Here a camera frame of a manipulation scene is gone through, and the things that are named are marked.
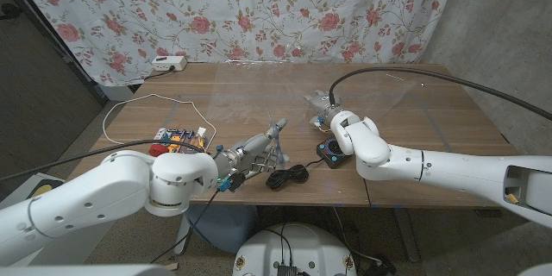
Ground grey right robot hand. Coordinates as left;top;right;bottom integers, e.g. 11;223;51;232
303;89;351;134

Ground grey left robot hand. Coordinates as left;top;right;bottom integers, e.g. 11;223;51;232
213;116;290;181

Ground grey orange handled scissors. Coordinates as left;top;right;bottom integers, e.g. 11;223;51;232
267;110;291;170

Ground transparent cling film sheet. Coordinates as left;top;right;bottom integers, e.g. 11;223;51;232
206;60;418;130

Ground black joystick controller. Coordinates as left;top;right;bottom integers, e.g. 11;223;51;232
316;136;351;170

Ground colourful electronic circuit kit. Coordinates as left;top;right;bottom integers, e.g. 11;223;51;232
148;127;212;156

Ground white table leg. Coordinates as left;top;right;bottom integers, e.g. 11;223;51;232
174;215;191;255

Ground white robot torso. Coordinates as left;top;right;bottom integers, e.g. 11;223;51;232
232;223;358;276

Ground floral backdrop cloth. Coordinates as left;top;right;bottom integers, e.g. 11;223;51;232
6;0;462;87

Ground white power strip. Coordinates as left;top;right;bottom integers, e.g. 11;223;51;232
151;55;188;72

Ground grey finned box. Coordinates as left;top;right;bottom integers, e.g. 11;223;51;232
275;262;299;276

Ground grey table leg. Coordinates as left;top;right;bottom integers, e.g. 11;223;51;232
392;207;420;263

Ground black floor adapter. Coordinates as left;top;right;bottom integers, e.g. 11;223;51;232
366;258;398;276

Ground yellow black foot pedal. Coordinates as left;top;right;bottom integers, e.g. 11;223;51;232
32;183;55;199

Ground white floor platform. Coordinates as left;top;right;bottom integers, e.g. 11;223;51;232
0;172;66;212

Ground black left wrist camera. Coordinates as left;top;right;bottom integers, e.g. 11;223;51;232
217;172;247;194

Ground black coiled USB cable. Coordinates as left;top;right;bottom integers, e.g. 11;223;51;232
265;159;325;191

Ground thin black left wrist cable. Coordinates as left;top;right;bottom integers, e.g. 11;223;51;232
149;187;222;265

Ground thin white cable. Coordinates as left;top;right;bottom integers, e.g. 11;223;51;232
102;92;218;146

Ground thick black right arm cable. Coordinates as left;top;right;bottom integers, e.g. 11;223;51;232
328;66;552;122

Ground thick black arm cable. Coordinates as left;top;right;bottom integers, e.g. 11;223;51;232
328;66;552;122
0;139;207;183

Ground black power strip cord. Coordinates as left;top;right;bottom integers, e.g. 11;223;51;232
144;65;177;81

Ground white floor cable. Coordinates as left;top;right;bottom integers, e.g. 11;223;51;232
334;206;383;265

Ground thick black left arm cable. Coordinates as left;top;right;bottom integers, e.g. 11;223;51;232
0;139;207;183

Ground black frame bar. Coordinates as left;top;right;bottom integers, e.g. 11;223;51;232
0;0;109;105

